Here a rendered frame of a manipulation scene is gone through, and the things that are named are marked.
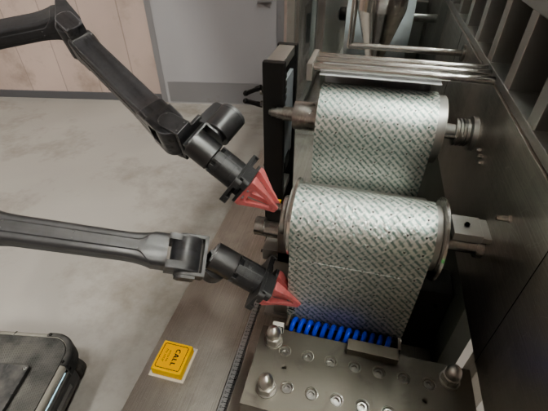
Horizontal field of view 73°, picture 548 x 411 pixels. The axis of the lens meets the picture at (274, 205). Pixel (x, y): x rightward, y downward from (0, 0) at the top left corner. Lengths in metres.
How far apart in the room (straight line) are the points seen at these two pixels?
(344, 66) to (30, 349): 1.69
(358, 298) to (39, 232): 0.57
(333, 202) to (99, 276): 1.98
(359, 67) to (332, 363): 0.58
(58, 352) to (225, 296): 1.04
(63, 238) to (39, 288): 1.85
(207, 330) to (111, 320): 1.30
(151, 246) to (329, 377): 0.40
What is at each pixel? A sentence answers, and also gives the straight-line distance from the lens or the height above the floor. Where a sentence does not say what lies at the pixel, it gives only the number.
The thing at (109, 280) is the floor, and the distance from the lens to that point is 2.41.
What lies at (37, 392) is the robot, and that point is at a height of 0.24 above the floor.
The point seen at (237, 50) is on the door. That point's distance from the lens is 4.06.
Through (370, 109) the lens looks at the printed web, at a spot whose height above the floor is 1.39.
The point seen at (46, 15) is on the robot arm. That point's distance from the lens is 1.09.
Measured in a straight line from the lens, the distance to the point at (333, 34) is 1.55.
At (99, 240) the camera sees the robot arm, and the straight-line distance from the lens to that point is 0.71.
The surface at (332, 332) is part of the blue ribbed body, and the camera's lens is 0.79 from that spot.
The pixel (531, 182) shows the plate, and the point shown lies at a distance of 0.61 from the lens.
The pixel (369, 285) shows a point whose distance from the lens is 0.71.
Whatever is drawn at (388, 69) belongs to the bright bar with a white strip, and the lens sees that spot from 0.81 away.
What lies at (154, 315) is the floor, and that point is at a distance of 2.17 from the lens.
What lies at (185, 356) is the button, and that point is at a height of 0.92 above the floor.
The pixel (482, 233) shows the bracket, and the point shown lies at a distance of 0.69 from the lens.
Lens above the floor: 1.70
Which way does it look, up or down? 39 degrees down
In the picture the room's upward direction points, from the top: straight up
